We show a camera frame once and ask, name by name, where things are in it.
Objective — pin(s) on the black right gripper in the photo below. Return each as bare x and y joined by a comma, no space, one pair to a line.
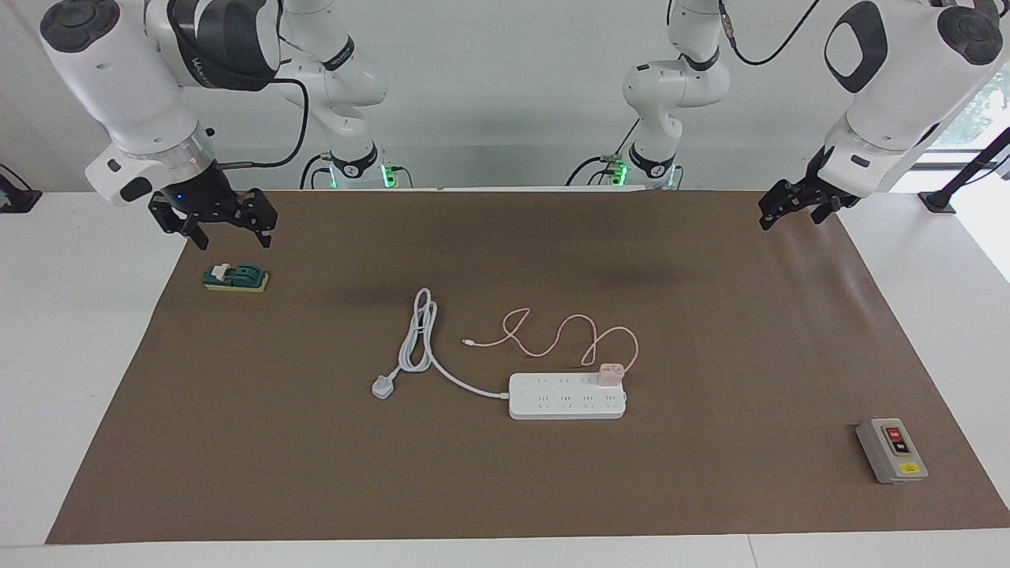
209,201

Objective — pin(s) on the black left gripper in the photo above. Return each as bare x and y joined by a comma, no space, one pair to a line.
809,193

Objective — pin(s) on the pink charger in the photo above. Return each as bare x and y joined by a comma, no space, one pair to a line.
610,375

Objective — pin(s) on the white power strip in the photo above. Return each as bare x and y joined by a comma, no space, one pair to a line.
568,406

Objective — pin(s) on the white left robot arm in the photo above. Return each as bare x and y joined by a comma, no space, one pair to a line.
884,95

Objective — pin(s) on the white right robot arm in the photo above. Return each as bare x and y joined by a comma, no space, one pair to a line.
118,79

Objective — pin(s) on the black clamp stand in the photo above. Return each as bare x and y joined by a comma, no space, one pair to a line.
940,199

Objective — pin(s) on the glass window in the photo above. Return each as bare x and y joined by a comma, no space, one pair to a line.
982,118

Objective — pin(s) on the black table clamp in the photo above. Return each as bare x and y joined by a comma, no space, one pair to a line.
14,199

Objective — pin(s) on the brown table mat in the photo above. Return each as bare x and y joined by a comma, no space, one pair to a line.
316,457

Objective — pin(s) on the green knife switch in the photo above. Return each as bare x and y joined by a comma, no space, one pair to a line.
235,278

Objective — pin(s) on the grey push-button switch box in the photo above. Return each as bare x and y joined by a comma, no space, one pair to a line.
893,451

